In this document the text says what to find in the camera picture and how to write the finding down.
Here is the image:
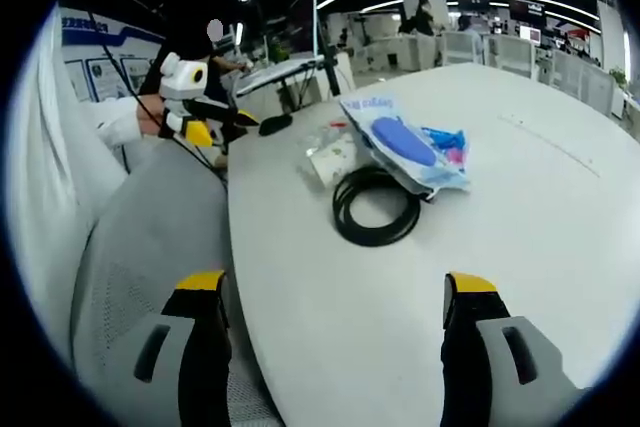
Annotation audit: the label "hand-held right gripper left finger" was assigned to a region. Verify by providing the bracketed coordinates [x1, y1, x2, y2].
[97, 270, 232, 427]

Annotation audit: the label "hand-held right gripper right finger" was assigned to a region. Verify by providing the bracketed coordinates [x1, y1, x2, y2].
[439, 271, 591, 427]

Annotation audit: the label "black oblong case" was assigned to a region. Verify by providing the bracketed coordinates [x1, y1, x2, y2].
[258, 114, 294, 137]

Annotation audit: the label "clear plastic bag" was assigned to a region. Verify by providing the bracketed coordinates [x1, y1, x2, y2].
[298, 119, 374, 189]

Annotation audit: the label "blue plastic package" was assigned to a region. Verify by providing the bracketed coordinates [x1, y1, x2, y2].
[339, 93, 472, 197]

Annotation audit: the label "person's left hand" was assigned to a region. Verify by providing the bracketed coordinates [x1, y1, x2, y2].
[135, 94, 166, 137]

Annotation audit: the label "tilted white desk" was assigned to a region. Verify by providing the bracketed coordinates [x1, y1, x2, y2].
[234, 54, 334, 98]

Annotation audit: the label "white table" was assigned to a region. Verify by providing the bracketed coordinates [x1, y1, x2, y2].
[225, 62, 637, 427]

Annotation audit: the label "grey mesh office chair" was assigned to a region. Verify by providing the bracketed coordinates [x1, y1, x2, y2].
[69, 154, 289, 427]

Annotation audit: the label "black monitor stand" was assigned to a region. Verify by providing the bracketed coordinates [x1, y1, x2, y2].
[297, 0, 342, 97]

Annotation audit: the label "white office partition desks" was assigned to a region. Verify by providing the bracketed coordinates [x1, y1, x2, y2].
[399, 29, 631, 116]

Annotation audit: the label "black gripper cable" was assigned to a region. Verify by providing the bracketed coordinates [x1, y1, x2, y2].
[84, 9, 229, 188]

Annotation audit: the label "wall poster board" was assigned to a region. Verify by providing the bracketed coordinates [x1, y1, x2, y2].
[59, 6, 169, 104]

